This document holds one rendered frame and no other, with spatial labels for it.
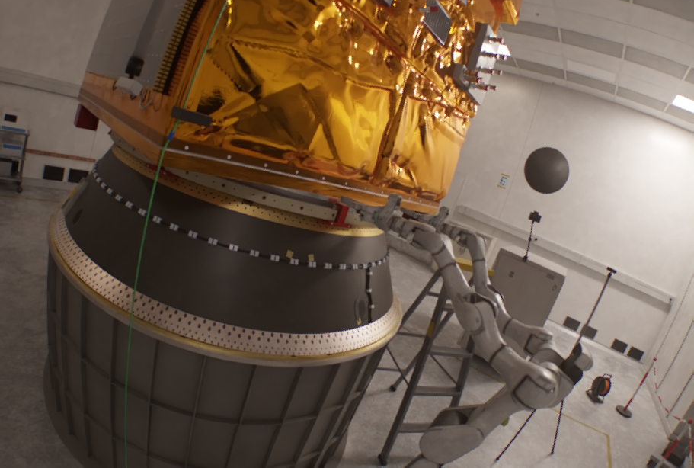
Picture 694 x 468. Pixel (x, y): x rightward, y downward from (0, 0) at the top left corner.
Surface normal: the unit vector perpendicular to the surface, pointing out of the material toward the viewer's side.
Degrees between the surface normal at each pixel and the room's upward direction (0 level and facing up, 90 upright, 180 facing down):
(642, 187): 90
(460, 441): 88
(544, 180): 90
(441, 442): 88
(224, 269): 62
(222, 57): 104
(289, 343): 43
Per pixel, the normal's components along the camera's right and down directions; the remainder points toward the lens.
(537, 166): -0.57, -0.08
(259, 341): 0.48, -0.50
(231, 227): 0.32, -0.25
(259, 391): 0.42, 0.28
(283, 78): 0.75, 0.26
